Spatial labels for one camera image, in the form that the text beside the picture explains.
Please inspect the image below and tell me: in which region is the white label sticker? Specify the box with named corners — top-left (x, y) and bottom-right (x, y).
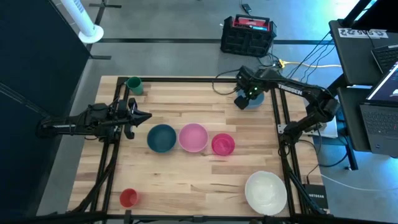
top-left (338, 27), bottom-right (389, 40)

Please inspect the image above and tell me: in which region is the small magenta bowl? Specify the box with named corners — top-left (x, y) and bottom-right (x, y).
top-left (211, 133), bottom-right (236, 156)

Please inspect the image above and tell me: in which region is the blue bowl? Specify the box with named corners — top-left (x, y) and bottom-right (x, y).
top-left (236, 89), bottom-right (266, 110)

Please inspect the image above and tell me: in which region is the yellow extension cable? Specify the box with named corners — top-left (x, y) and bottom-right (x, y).
top-left (278, 58), bottom-right (343, 69)

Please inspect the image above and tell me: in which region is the black desk under laptop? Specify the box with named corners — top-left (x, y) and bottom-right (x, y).
top-left (337, 85), bottom-right (398, 153)

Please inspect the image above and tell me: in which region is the black keyboard laptop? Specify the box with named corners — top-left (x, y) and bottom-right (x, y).
top-left (371, 43), bottom-right (398, 75)

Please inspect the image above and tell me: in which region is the red and black power station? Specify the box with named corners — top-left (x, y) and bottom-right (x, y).
top-left (220, 14), bottom-right (277, 58)

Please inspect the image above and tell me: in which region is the black Netgear network switch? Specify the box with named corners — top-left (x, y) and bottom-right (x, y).
top-left (303, 183), bottom-right (330, 211)

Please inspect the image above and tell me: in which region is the white floor cable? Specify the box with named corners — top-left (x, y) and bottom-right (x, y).
top-left (321, 173), bottom-right (398, 192)

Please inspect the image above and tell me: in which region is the dark teal bowl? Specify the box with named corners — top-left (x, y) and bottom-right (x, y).
top-left (146, 123), bottom-right (177, 154)

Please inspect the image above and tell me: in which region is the open black laptop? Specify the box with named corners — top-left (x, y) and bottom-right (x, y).
top-left (359, 60), bottom-right (398, 158)

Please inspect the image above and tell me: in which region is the white box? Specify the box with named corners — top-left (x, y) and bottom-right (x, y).
top-left (315, 116), bottom-right (339, 139)

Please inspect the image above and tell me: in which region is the red plastic cup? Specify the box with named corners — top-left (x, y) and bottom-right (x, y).
top-left (119, 187), bottom-right (140, 208)

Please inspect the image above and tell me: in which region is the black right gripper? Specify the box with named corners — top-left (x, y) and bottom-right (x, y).
top-left (234, 65), bottom-right (274, 110)

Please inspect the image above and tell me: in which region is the light pink bowl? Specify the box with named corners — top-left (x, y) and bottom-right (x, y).
top-left (178, 123), bottom-right (210, 154)

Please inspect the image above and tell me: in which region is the black desk with label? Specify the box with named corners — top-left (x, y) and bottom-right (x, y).
top-left (328, 19), bottom-right (398, 86)

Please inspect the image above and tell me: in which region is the black aluminium table frame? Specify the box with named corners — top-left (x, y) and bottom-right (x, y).
top-left (67, 76), bottom-right (330, 224)

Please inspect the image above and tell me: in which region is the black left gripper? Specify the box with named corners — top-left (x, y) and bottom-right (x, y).
top-left (117, 98), bottom-right (152, 140)

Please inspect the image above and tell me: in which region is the large white bowl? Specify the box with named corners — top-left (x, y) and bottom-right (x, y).
top-left (244, 170), bottom-right (288, 217)

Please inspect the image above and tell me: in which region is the green plastic cup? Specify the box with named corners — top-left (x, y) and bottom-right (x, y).
top-left (126, 76), bottom-right (144, 96)

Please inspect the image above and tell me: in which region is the black partition panel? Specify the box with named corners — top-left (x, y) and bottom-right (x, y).
top-left (0, 0), bottom-right (93, 224)

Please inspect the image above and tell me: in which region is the black monitor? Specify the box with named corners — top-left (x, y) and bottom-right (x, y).
top-left (340, 0), bottom-right (398, 32)

